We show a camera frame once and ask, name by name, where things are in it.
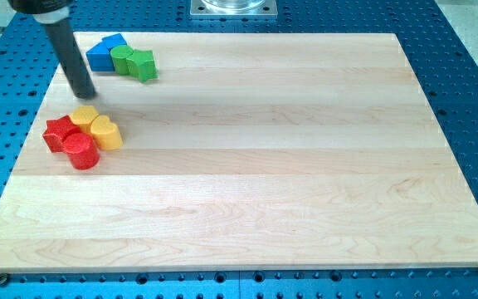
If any blue cube block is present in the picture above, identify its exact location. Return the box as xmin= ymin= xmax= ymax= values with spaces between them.
xmin=85 ymin=42 xmax=115 ymax=71

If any yellow pentagon block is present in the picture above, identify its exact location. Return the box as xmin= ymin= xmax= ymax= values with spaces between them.
xmin=69 ymin=105 xmax=99 ymax=135

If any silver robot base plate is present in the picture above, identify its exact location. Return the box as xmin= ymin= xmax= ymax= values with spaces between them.
xmin=189 ymin=0 xmax=278 ymax=18

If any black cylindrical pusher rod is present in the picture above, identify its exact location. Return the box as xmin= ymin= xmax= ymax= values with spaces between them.
xmin=43 ymin=18 xmax=95 ymax=100

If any black robot arm end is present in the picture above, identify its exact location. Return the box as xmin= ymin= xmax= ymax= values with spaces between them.
xmin=7 ymin=0 xmax=73 ymax=24

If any blue triangle block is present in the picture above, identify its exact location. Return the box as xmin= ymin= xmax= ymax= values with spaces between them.
xmin=101 ymin=33 xmax=127 ymax=51

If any red star block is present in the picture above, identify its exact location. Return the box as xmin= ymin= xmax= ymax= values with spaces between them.
xmin=42 ymin=115 xmax=81 ymax=153

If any board corner bolt left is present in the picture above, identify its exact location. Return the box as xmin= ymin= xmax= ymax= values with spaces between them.
xmin=0 ymin=273 xmax=10 ymax=287

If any green cylinder block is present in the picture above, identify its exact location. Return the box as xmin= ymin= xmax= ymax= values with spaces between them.
xmin=110 ymin=44 xmax=134 ymax=76

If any green star block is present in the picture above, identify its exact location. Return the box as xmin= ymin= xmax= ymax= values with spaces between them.
xmin=126 ymin=50 xmax=158 ymax=82

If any yellow heart block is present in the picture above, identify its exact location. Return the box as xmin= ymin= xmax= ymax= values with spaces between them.
xmin=90 ymin=115 xmax=123 ymax=150

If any red cylinder block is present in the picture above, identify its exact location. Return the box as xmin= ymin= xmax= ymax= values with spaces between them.
xmin=62 ymin=133 xmax=100 ymax=170

